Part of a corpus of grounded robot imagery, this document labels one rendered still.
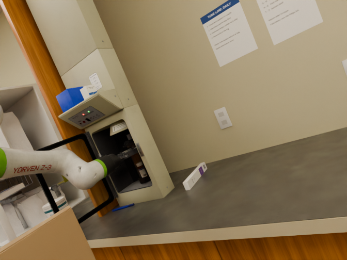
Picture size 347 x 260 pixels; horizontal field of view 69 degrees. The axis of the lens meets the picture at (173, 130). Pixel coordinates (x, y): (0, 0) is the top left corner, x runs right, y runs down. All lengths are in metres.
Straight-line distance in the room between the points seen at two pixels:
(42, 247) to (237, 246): 0.61
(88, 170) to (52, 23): 0.78
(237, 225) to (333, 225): 0.23
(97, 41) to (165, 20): 0.44
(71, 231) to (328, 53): 1.21
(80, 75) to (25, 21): 0.44
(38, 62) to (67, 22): 0.28
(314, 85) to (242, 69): 0.34
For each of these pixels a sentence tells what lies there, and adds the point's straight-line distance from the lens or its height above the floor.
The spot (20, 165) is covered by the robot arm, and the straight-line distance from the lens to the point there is 1.01.
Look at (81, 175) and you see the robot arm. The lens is 1.10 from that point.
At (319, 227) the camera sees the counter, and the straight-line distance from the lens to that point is 0.72.
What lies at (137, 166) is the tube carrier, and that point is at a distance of 1.35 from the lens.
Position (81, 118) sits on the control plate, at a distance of 1.33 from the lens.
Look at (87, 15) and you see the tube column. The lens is 1.35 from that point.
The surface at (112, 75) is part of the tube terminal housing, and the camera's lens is 1.25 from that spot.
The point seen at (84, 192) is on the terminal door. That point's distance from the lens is 1.37.
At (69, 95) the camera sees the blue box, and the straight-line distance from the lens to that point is 1.29.
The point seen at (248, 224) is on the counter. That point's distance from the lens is 0.77.
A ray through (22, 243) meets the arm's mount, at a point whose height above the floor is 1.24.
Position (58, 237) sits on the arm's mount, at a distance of 0.37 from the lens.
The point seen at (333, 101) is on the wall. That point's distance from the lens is 1.35.
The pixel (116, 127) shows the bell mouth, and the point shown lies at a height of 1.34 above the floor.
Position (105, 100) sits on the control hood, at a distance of 1.16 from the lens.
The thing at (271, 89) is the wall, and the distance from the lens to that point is 1.36.
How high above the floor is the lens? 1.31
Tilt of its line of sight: 4 degrees down
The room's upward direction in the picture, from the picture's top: 23 degrees counter-clockwise
